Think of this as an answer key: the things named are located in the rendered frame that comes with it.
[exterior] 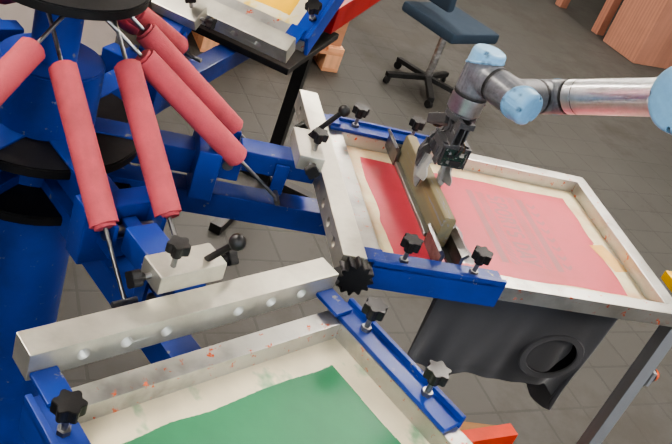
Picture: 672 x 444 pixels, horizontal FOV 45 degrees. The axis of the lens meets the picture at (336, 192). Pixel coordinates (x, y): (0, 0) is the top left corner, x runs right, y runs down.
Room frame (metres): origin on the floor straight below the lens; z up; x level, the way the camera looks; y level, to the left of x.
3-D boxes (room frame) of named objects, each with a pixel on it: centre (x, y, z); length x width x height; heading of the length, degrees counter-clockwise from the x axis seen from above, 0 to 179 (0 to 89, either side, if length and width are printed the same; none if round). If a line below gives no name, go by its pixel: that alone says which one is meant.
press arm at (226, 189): (1.61, 0.03, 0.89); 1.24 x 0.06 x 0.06; 110
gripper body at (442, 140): (1.66, -0.20, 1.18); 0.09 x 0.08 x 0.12; 20
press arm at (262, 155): (1.56, 0.15, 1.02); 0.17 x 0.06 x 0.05; 110
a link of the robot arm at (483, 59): (1.66, -0.20, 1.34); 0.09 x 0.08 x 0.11; 45
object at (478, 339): (1.60, -0.50, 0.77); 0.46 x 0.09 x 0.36; 110
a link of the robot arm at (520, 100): (1.61, -0.28, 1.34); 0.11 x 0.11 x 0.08; 45
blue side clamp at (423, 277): (1.41, -0.25, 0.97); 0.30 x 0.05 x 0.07; 110
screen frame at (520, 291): (1.76, -0.38, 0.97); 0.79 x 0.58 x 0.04; 110
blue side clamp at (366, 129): (1.93, -0.06, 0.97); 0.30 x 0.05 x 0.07; 110
